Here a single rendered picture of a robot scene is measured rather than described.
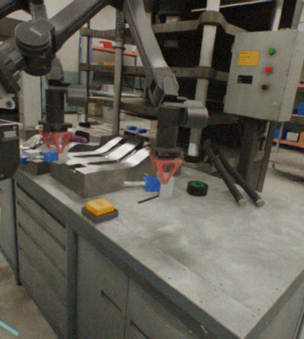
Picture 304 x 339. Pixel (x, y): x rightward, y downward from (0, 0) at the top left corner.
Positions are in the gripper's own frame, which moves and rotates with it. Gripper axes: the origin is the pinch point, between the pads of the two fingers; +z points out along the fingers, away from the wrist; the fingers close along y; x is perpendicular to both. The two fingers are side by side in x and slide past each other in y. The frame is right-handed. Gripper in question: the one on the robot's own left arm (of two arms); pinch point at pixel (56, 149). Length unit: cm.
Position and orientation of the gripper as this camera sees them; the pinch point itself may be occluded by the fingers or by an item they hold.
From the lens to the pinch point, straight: 98.0
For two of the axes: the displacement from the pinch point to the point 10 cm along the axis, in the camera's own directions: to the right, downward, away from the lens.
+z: -0.8, 9.6, 2.8
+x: -6.1, 1.8, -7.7
